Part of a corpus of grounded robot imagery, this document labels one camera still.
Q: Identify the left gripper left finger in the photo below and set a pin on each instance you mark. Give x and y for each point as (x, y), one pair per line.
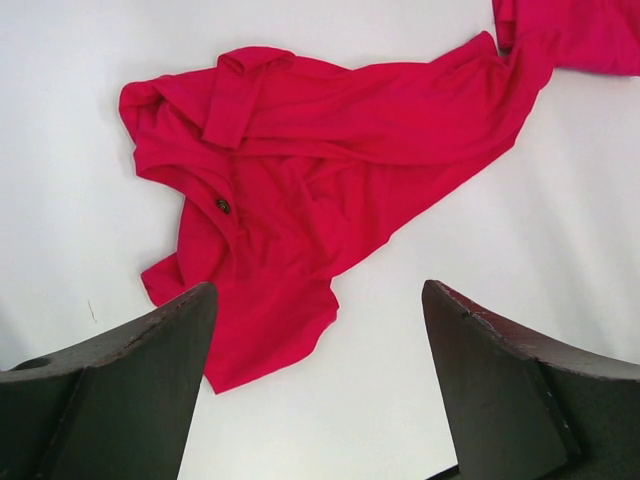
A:
(116, 406)

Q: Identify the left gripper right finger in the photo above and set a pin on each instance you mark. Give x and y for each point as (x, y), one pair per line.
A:
(522, 405)

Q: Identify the magenta t shirt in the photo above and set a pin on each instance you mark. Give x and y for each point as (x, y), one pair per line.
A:
(595, 36)
(293, 170)

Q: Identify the folded magenta t shirt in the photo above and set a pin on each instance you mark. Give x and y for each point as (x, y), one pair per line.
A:
(595, 36)

